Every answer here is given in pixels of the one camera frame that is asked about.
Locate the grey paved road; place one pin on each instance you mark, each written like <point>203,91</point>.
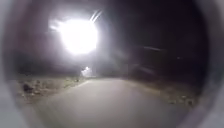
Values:
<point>106,103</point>

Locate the dim roadside verge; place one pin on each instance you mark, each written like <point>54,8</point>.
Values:
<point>170,91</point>

